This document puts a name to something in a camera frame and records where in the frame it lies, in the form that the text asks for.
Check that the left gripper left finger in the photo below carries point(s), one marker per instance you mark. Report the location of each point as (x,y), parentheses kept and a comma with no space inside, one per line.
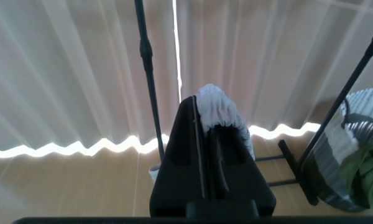
(177,180)

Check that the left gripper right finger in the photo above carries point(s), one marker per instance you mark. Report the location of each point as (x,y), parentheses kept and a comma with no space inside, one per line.
(239,180)

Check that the pale grey shorts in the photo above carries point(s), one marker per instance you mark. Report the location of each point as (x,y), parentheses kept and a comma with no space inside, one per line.
(216,105)

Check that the black clothes rack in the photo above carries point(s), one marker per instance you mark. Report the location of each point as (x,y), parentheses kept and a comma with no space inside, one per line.
(146,53)

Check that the white laundry basket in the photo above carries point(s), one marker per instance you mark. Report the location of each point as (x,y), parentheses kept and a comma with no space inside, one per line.
(366,99)

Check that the green garment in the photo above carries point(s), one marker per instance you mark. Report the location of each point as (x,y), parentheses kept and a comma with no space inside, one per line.
(366,174)

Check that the beige curtain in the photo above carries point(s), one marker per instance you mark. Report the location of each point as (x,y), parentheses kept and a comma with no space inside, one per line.
(65,77)

